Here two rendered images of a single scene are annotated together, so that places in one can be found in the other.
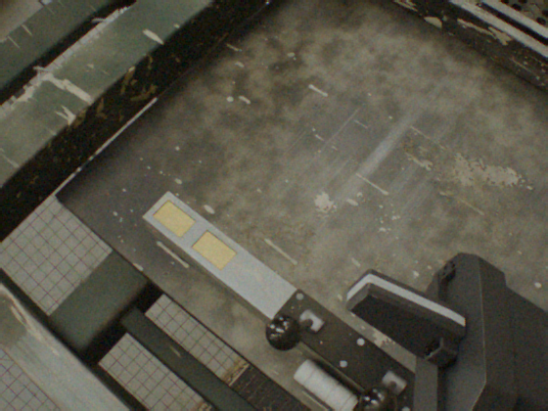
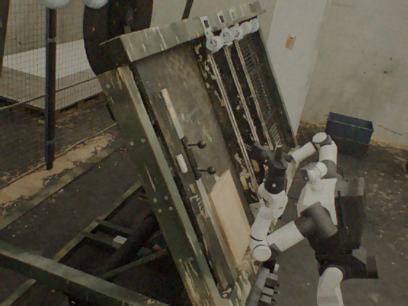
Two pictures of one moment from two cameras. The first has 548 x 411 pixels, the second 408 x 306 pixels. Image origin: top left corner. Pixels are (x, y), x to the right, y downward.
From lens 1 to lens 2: 161 cm
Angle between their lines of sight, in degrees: 53
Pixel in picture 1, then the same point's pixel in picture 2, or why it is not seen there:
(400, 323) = (279, 153)
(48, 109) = (158, 40)
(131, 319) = not seen: hidden behind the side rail
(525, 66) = (221, 114)
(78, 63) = (164, 31)
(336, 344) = (190, 154)
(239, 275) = (175, 123)
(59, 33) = not seen: outside the picture
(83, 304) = not seen: hidden behind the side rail
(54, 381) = (146, 122)
